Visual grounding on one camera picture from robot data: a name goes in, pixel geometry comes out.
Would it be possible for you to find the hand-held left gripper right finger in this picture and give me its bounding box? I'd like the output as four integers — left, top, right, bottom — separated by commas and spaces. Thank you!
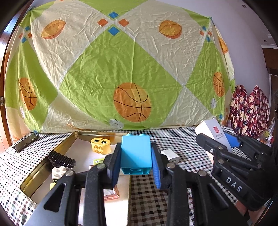
151, 142, 248, 226

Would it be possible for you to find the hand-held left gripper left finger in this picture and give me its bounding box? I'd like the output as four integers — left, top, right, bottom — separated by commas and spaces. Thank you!
24, 142, 122, 226

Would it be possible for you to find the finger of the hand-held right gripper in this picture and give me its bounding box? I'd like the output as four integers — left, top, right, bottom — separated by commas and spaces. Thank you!
196, 133, 246, 172
224, 132, 272, 153

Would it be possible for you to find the white rectangular carton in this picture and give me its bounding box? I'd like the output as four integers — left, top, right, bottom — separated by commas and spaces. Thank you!
194, 118, 234, 155

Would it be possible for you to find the blue toy brick with mouse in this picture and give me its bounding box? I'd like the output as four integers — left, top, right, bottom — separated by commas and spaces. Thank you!
120, 134, 154, 175

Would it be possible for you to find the yellow toy brick with face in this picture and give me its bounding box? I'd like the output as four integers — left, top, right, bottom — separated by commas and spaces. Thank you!
91, 137, 111, 155

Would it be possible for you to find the copper framed picture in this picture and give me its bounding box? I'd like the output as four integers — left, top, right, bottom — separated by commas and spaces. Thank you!
104, 186, 120, 200

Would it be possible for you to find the gold metal tin box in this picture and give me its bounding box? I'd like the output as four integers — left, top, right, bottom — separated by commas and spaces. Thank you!
20, 130, 133, 226

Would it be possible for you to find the white toy brick moon print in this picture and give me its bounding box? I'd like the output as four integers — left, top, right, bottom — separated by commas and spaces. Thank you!
52, 166, 68, 182

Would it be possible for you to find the white charger plug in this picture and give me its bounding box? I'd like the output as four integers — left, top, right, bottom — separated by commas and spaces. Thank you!
160, 149, 181, 163

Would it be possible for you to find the green and white card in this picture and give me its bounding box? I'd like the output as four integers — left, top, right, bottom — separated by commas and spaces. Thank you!
89, 159, 105, 170

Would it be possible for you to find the checkered tablecloth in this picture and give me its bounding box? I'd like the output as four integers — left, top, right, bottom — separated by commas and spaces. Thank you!
0, 126, 278, 226

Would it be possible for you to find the red printed cloth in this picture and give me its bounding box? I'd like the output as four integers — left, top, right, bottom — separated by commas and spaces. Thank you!
226, 85, 271, 139

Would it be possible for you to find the plastic bag with smiley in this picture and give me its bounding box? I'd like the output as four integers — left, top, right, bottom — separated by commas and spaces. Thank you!
258, 117, 277, 147

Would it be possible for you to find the black toothed hair clip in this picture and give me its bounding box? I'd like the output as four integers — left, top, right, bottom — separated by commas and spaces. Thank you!
48, 151, 76, 169

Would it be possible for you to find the dark wooden furniture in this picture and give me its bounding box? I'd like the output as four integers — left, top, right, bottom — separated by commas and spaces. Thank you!
262, 43, 278, 96

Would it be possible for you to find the black smartphone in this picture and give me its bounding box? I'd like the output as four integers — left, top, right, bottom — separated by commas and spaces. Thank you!
12, 133, 40, 153

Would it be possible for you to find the green basketball print sheet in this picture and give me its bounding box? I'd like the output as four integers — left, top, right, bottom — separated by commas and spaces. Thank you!
4, 0, 236, 133

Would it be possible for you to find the wooden door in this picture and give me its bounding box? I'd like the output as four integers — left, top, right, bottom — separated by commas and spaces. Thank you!
0, 13, 18, 150

